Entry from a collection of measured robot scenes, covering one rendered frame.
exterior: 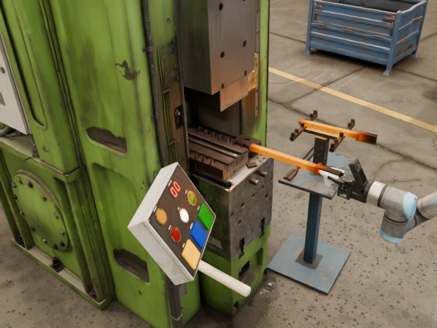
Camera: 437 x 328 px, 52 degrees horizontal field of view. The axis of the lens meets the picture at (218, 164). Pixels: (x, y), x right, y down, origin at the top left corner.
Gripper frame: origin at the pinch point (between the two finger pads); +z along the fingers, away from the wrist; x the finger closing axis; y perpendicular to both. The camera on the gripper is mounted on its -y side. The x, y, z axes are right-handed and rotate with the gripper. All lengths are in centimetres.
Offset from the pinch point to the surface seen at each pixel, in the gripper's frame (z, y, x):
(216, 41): 43, -48, -14
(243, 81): 42.1, -26.1, 3.8
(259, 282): 35, 101, 13
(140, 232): 28, -6, -74
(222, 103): 42.1, -21.9, -11.0
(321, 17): 184, 56, 379
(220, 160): 46.4, 9.6, -7.3
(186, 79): 55, -32, -18
